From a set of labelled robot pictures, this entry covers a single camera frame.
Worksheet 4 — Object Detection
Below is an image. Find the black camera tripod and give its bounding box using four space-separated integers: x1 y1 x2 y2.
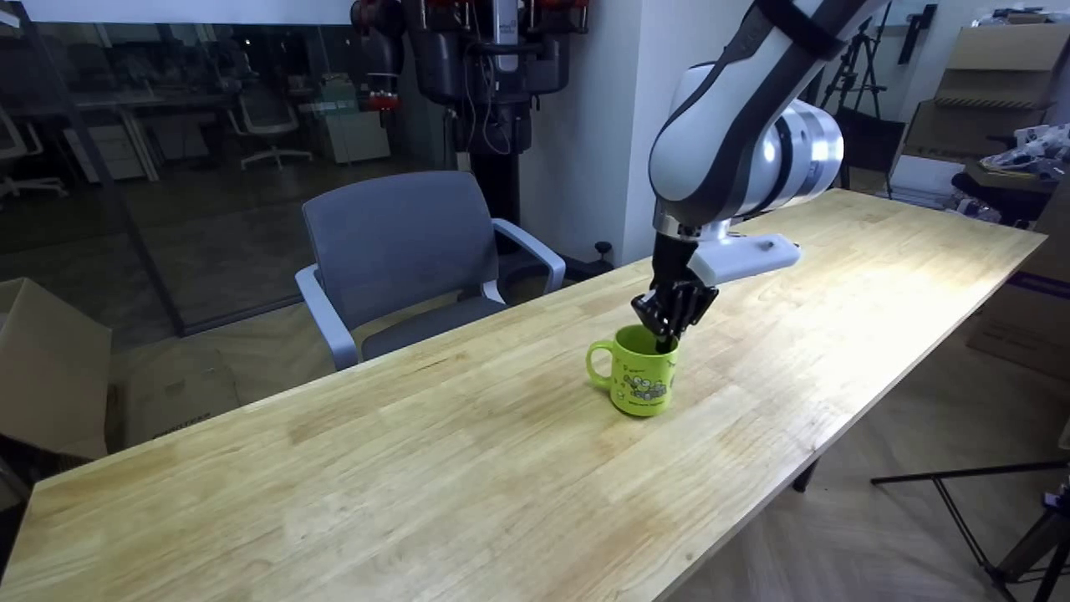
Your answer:
869 458 1070 602

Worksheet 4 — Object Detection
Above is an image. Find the green plastic mug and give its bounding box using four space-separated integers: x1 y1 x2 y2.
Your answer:
585 325 679 417

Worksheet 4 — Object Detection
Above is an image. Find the grey office chair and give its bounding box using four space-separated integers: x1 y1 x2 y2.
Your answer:
294 172 567 367

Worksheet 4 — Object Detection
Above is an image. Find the cardboard box at left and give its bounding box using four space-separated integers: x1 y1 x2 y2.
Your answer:
0 277 111 458

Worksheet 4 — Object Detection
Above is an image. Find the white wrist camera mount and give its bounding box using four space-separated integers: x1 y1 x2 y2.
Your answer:
690 224 801 289

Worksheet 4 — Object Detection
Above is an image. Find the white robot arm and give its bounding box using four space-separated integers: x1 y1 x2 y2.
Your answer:
634 0 883 351

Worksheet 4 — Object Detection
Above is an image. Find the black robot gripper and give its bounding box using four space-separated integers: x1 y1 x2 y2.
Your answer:
634 233 717 351

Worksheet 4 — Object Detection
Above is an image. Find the red black pedestal robot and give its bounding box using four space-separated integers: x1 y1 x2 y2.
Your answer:
348 0 588 222

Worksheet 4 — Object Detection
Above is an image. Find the open cardboard box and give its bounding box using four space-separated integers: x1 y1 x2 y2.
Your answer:
891 24 1070 206

